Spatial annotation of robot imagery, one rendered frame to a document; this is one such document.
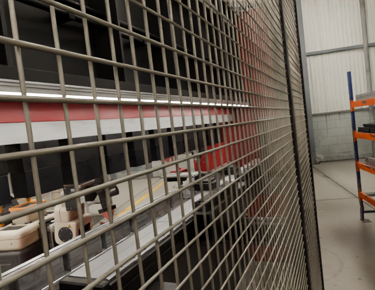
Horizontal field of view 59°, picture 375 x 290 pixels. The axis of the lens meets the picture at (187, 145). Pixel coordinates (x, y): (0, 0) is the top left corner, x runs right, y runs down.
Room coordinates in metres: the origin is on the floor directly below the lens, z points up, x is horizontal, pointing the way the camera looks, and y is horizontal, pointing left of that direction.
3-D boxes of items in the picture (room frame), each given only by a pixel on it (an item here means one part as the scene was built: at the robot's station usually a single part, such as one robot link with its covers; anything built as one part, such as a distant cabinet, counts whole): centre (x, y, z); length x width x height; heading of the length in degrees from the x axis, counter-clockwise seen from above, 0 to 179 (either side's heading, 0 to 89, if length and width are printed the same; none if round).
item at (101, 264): (1.83, -0.17, 0.93); 2.30 x 0.14 x 0.10; 156
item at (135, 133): (1.61, 0.26, 1.26); 0.15 x 0.09 x 0.17; 156
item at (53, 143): (1.06, 0.50, 1.26); 0.15 x 0.09 x 0.17; 156
